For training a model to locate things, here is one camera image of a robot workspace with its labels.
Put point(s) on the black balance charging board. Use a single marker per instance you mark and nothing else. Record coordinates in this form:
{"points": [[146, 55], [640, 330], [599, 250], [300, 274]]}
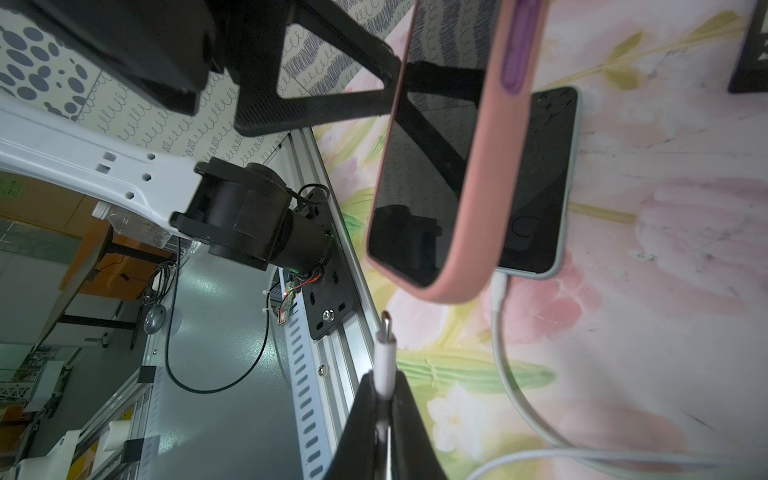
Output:
{"points": [[750, 73]]}

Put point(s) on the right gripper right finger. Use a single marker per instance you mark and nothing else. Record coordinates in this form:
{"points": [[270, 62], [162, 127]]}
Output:
{"points": [[412, 455]]}

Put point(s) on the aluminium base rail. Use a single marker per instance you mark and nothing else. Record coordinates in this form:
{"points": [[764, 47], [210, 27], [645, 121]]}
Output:
{"points": [[323, 376]]}

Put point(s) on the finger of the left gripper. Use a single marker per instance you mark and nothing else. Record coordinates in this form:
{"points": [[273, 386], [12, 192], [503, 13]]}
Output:
{"points": [[259, 29]]}

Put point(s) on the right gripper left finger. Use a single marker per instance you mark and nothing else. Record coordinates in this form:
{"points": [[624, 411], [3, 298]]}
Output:
{"points": [[355, 456]]}

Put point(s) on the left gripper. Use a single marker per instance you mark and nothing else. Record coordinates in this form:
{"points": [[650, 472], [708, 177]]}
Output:
{"points": [[164, 50]]}

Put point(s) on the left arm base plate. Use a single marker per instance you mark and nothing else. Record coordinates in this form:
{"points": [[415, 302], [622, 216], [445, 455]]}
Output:
{"points": [[331, 298]]}

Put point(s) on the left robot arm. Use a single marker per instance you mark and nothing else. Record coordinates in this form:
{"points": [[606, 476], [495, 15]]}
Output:
{"points": [[215, 201]]}

